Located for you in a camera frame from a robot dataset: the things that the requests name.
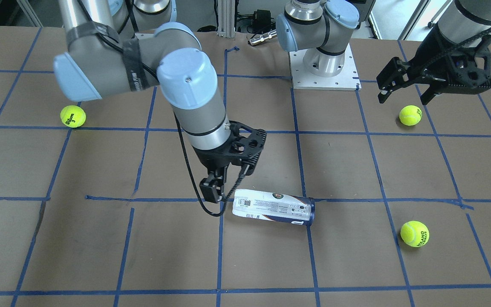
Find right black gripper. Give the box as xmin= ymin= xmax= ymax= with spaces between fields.
xmin=194 ymin=121 xmax=267 ymax=203

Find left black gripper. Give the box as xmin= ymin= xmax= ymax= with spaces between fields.
xmin=376 ymin=36 xmax=491 ymax=105

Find white blue tennis ball can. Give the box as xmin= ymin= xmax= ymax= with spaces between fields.
xmin=232 ymin=189 xmax=315 ymax=226

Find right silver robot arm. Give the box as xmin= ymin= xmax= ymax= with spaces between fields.
xmin=53 ymin=0 xmax=266 ymax=203

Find tennis ball near left gripper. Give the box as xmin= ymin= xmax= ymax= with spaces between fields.
xmin=398 ymin=105 xmax=423 ymax=126

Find front tennis ball Roland Garros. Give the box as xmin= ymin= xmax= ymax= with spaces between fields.
xmin=400 ymin=221 xmax=430 ymax=248

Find tennis ball with Wilson print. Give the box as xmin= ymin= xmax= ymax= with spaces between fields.
xmin=60 ymin=105 xmax=87 ymax=128

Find silver metal cylinder connector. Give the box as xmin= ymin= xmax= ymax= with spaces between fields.
xmin=248 ymin=29 xmax=277 ymax=46

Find black power adapter box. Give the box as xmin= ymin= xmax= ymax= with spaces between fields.
xmin=251 ymin=9 xmax=271 ymax=30

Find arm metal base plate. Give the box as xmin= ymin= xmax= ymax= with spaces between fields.
xmin=289 ymin=44 xmax=361 ymax=91

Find aluminium frame post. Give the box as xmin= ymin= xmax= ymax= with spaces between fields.
xmin=216 ymin=0 xmax=236 ymax=39

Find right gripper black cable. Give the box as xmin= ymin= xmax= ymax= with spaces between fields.
xmin=77 ymin=0 xmax=246 ymax=217

